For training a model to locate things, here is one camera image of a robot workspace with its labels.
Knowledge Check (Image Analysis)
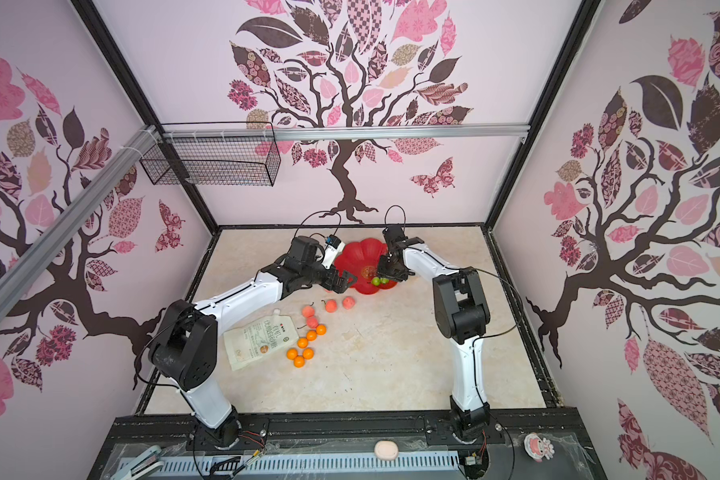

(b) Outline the red flower-shaped fruit bowl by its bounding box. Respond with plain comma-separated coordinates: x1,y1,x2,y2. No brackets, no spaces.
334,238,397,295

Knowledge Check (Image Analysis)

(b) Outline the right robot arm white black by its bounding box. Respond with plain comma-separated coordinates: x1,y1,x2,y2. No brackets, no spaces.
377,237,490,442

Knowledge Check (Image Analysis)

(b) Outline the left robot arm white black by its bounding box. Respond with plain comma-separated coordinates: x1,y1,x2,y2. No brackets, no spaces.
146,234,356,449

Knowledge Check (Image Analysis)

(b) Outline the white printed snack pouch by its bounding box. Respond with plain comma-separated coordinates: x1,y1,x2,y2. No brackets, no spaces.
222,309,299,371

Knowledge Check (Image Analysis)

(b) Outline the round pink cartoon sticker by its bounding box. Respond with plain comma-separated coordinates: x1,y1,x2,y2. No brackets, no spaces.
523,433,555,463

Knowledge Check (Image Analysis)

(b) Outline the white stapler tool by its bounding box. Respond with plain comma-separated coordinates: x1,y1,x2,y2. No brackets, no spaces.
111,445,164,480

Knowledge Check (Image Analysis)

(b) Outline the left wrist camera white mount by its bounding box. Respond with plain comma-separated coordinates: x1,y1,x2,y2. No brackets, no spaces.
322,235,345,270

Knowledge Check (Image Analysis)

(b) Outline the aluminium rail back wall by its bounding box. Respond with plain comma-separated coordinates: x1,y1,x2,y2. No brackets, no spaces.
162,123,530,141

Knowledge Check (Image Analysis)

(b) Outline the aluminium rail wall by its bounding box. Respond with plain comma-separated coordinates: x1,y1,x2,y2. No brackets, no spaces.
162,123,530,141
0,125,160,322

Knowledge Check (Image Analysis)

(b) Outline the black wire mesh basket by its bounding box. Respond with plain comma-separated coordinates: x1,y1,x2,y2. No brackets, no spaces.
140,120,281,187

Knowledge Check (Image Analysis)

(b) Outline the white vented cable duct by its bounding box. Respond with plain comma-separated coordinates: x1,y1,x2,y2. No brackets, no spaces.
116,451,461,480

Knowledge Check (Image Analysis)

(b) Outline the aluminium rail left wall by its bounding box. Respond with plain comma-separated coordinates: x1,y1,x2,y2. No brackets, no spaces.
0,125,160,322

